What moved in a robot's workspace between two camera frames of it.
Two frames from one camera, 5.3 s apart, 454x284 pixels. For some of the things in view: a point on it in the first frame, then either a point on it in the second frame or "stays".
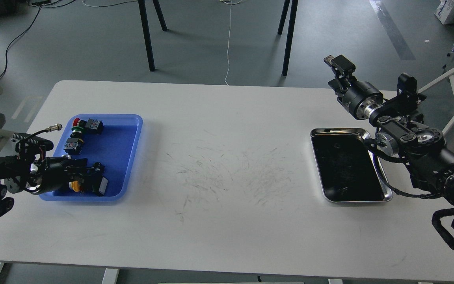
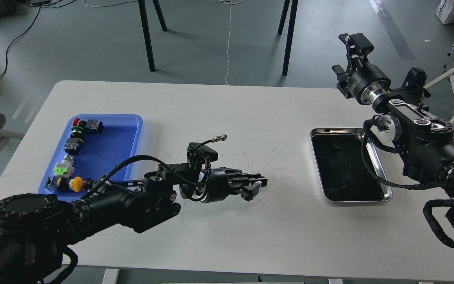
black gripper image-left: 52,174 -> 219,187
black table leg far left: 160,15 stays
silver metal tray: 348,171 stays
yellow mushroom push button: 75,185 stays
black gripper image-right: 361,97 -> 367,81
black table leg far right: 285,7 stays
